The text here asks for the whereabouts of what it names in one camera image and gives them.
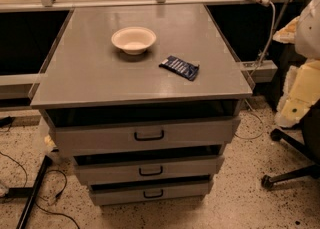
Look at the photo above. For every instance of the grey drawer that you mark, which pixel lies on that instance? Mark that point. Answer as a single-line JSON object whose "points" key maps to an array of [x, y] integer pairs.
{"points": [[148, 170], [152, 193], [103, 139]]}

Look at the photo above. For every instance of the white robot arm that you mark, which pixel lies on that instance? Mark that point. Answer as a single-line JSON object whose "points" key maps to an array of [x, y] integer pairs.
{"points": [[301, 89]]}

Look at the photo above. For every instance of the grey drawer cabinet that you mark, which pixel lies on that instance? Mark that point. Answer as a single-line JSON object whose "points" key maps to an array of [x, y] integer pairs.
{"points": [[90, 82]]}

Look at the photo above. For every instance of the grey top drawer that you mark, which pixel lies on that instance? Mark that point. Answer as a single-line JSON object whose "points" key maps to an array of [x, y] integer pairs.
{"points": [[103, 139]]}

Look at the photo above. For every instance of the grey bottom drawer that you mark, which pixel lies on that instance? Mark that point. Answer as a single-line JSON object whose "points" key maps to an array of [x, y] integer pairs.
{"points": [[152, 193]]}

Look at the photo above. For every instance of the blue snack packet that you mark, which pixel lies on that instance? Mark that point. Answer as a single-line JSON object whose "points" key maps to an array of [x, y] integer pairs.
{"points": [[180, 67]]}

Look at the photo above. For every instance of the white bowl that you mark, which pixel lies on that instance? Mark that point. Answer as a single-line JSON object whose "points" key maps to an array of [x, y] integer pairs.
{"points": [[133, 40]]}

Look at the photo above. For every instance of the black floor stand bar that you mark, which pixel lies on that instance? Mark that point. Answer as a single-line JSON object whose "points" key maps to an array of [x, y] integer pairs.
{"points": [[30, 193]]}

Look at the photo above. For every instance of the grey metal frame rail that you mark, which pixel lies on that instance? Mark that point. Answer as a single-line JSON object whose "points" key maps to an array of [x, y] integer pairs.
{"points": [[258, 74]]}

